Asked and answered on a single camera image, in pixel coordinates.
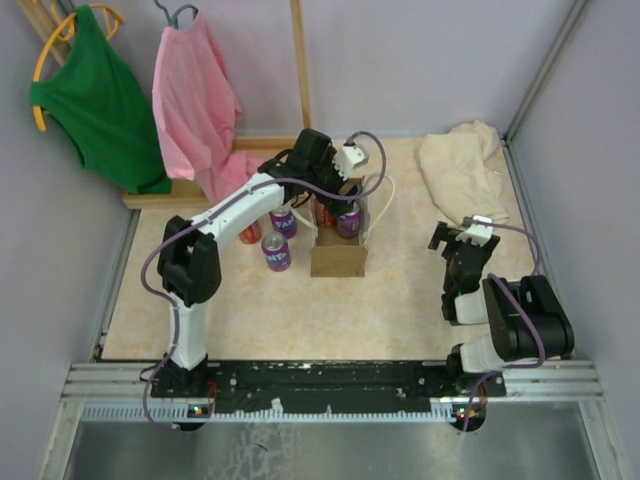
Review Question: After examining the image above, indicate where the purple soda can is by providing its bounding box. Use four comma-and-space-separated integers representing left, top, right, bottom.
336, 202, 362, 239
269, 208, 297, 239
261, 231, 291, 272

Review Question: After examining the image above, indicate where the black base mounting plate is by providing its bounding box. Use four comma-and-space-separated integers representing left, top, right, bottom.
149, 357, 507, 415

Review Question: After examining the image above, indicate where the red soda can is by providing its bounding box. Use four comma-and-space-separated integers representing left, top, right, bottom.
315, 203, 336, 228
239, 221, 262, 245

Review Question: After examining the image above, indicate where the red soda can in bag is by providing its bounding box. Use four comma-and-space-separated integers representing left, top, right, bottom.
315, 203, 336, 228

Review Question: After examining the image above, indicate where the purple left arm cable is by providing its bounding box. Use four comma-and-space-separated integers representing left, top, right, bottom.
139, 130, 387, 434

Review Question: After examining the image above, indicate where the aluminium frame rail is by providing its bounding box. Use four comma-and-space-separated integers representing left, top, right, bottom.
62, 360, 604, 403

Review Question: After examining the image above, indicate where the pink shirt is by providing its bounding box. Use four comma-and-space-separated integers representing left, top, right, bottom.
152, 13, 265, 204

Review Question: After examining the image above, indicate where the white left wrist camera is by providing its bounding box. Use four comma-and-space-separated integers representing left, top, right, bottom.
332, 143, 369, 180

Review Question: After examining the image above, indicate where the grey clothes hanger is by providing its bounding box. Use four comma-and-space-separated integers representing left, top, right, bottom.
153, 0, 199, 30

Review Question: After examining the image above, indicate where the cream folded cloth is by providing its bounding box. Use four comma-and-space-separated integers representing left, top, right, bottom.
417, 120, 509, 225

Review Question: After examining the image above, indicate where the yellow clothes hanger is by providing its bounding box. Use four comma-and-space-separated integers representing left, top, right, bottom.
32, 3, 125, 132

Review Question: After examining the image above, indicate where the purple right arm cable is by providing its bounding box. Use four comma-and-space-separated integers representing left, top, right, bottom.
459, 222, 547, 434

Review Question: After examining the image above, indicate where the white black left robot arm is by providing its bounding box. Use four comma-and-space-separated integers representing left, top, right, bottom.
157, 128, 368, 397

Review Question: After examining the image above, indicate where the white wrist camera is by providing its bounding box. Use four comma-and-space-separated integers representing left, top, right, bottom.
332, 143, 369, 180
457, 215, 494, 247

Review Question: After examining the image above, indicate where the white cable duct strip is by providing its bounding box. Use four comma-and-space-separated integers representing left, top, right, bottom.
80, 399, 466, 424

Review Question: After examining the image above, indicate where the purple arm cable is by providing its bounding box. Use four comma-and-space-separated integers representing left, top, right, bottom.
139, 130, 387, 434
459, 222, 547, 434

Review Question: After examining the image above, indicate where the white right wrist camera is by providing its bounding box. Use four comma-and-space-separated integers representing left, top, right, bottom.
457, 215, 494, 247

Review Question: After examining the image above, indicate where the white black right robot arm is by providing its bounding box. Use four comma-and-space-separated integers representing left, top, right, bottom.
428, 216, 575, 397

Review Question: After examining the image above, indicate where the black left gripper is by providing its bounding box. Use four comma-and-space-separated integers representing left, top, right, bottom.
308, 147, 364, 218

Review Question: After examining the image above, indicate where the wooden clothes rack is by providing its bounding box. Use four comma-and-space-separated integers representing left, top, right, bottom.
17, 1, 311, 210

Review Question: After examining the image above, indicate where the red soda can front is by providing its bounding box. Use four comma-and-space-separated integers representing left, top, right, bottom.
239, 221, 262, 245

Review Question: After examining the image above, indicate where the green tank top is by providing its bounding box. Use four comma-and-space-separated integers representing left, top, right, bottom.
30, 4, 172, 194

